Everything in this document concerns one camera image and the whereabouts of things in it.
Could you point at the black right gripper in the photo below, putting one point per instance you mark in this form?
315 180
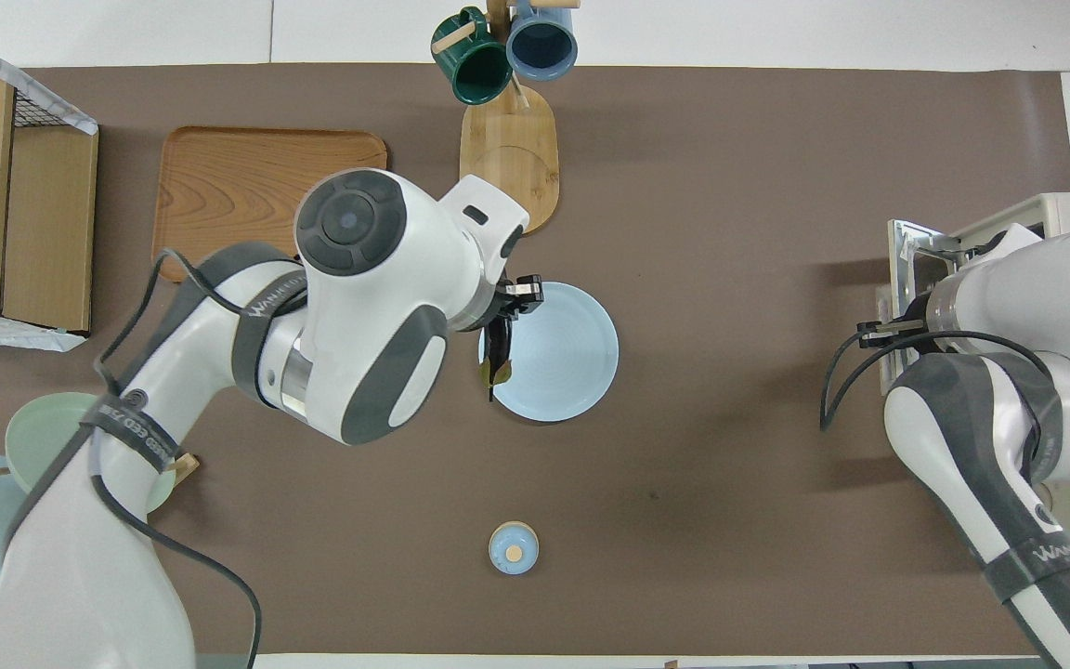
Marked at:
920 308

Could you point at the wooden mug tree stand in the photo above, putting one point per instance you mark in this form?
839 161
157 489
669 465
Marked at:
507 177

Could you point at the wooden serving tray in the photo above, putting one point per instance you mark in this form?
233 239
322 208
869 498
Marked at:
238 177

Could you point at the dark green mug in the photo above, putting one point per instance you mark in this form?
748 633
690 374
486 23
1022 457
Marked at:
484 70

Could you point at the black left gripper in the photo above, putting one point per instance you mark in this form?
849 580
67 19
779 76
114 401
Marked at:
509 302

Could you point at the pale green plate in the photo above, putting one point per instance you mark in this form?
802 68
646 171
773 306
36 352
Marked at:
43 437

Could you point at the brown table mat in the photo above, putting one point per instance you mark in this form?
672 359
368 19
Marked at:
730 465

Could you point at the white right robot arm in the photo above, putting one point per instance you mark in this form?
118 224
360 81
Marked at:
1009 297

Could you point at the blue mug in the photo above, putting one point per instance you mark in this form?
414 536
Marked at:
541 46

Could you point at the dark purple eggplant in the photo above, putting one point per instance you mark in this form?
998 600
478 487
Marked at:
496 348

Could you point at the wooden plate rack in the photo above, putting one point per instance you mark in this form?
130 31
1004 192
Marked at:
184 467

